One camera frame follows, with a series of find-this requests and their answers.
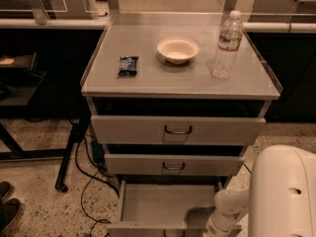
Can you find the grey bottom drawer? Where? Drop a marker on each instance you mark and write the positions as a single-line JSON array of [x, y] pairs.
[[154, 210]]

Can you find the grey drawer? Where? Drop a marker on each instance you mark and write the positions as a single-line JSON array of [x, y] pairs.
[[176, 130], [154, 210], [181, 165]]

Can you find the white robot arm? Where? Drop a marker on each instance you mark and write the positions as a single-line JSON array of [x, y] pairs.
[[280, 200]]

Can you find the grey metal drawer cabinet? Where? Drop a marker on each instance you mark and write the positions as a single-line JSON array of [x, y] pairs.
[[163, 89]]

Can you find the grey top drawer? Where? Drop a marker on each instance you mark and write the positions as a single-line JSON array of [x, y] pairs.
[[176, 130]]

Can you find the grey middle drawer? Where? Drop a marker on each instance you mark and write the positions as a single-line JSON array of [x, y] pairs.
[[181, 165]]

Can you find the dark blue snack packet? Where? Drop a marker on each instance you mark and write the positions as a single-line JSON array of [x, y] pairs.
[[127, 66]]

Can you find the white paper bowl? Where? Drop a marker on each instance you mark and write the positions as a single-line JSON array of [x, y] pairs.
[[178, 50]]

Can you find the clear plastic water bottle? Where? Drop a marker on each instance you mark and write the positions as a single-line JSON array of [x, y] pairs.
[[228, 44]]

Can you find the black side shelf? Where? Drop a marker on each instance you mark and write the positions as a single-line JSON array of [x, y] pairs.
[[19, 79]]

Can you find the dark shoe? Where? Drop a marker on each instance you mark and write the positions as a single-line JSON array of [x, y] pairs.
[[9, 207]]

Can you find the black table frame leg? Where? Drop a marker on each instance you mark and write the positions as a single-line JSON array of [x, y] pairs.
[[16, 152]]

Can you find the white horizontal rail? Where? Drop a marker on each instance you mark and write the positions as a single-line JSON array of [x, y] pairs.
[[293, 28]]

